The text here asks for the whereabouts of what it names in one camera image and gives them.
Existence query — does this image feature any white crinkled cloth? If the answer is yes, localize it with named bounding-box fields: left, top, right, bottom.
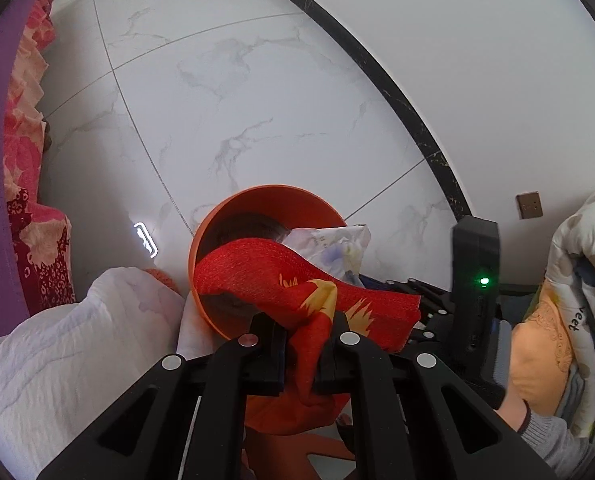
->
left=0, top=268, right=216, bottom=479

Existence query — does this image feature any red yellow cloth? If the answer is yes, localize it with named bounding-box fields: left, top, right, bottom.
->
left=193, top=238, right=421, bottom=436

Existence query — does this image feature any white floral plastic bag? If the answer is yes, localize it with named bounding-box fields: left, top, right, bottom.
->
left=281, top=224, right=371, bottom=287

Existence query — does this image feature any right hand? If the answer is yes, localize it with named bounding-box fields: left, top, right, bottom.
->
left=496, top=380, right=531, bottom=432

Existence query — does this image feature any pink red floral curtain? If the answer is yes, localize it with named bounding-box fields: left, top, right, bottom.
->
left=3, top=0, right=75, bottom=315

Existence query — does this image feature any folded patterned blanket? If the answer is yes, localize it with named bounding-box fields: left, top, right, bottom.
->
left=510, top=192, right=595, bottom=445

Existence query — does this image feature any orange plastic trash bin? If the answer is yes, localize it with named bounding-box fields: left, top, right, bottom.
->
left=188, top=184, right=345, bottom=339

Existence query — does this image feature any brown wall socket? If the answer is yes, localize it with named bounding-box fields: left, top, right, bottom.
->
left=515, top=191, right=544, bottom=220

